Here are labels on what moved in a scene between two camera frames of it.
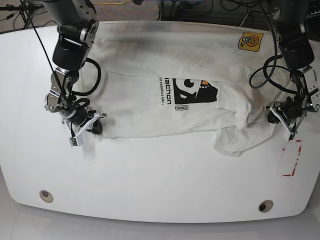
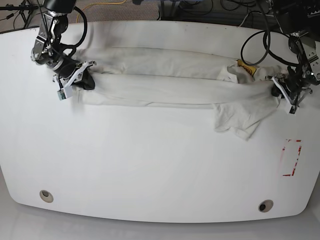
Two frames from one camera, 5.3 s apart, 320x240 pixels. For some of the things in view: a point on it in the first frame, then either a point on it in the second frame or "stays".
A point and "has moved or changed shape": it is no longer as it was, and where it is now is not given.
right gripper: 290,112 -> 291,85
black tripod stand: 24,7 stays
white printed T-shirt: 186,78 has moved or changed shape
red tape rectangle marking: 299,150 stays
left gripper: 82,121 -> 68,76
